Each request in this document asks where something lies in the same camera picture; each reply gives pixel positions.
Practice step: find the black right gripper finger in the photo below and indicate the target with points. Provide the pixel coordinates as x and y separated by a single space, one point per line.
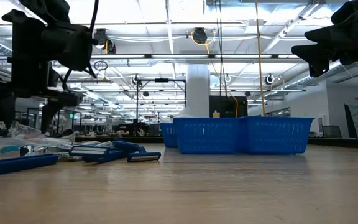
319 57
325 32

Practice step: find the blue plastic basket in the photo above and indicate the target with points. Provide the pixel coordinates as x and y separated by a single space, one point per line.
275 135
207 135
168 135

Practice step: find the black leaning panel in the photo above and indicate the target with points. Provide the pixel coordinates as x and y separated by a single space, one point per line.
350 123

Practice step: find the small silvery sachet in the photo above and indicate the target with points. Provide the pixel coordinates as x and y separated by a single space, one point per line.
31 151
98 144

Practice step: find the yellow bottle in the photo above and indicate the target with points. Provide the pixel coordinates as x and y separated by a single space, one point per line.
216 114

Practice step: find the white building column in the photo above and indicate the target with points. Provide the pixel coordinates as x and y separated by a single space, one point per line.
198 90

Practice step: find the black mesh chair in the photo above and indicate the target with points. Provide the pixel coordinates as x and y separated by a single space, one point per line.
332 132

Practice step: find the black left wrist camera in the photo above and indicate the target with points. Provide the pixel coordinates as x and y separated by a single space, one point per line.
70 46

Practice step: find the black cabinet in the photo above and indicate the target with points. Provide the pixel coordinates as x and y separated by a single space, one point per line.
225 107

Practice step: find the black table frame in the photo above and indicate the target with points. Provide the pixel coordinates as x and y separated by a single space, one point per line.
337 143

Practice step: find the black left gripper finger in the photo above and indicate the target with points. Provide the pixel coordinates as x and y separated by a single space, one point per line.
2 109
49 115

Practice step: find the black metal frame stand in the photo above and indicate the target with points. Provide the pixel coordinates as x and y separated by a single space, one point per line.
161 80

